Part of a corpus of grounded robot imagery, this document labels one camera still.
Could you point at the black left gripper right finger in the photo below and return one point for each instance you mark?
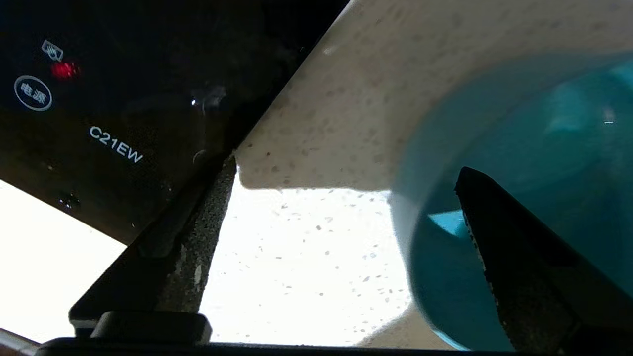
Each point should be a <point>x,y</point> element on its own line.
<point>544,277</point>

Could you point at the blue plastic bowl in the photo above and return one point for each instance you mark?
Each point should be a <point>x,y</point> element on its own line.
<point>544,138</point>

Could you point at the black induction cooktop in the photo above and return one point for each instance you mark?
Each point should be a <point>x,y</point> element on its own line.
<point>123,99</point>

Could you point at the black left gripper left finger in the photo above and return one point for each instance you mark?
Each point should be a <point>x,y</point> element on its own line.
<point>148,282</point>

